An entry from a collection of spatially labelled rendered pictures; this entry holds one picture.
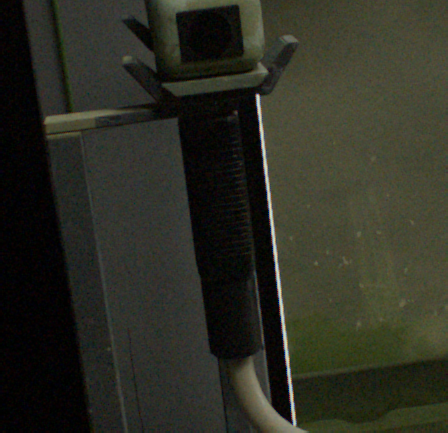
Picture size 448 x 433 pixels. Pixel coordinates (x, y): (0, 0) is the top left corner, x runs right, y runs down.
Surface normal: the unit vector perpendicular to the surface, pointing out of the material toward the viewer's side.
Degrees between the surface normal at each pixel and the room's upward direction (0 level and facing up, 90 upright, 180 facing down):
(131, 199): 90
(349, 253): 57
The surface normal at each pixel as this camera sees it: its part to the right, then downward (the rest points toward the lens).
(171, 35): -0.18, 0.28
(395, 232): 0.00, -0.32
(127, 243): 0.08, 0.25
